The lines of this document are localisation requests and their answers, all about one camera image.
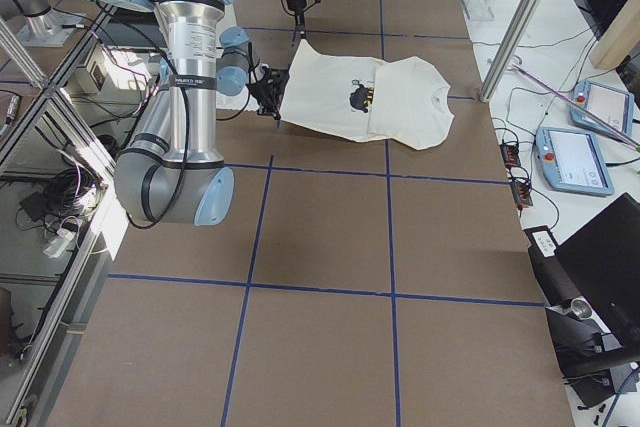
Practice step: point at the near blue teach pendant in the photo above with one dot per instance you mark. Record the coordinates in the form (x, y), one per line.
(572, 162)

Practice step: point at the silver metal cup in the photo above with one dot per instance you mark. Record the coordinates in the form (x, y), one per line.
(580, 309)

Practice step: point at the far blue teach pendant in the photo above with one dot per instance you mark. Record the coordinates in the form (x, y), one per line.
(613, 106)

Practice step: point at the reacher grabber tool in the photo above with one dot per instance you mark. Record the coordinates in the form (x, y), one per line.
(617, 134)

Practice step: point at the small black relay box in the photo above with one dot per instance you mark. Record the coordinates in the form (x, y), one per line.
(510, 155)

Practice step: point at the clear acrylic rack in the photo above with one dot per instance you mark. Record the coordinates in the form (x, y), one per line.
(478, 10)

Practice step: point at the cream long-sleeve cat shirt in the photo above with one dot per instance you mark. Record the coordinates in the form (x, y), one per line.
(366, 99)

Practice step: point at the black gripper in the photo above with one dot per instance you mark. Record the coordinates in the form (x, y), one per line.
(265, 87)
(294, 2)

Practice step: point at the aluminium frame post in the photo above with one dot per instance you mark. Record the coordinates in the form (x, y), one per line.
(515, 30)

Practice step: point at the blue teach pendant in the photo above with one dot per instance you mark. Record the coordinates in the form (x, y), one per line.
(613, 106)
(572, 162)

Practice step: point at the black laptop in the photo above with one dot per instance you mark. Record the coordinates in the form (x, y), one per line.
(602, 261)

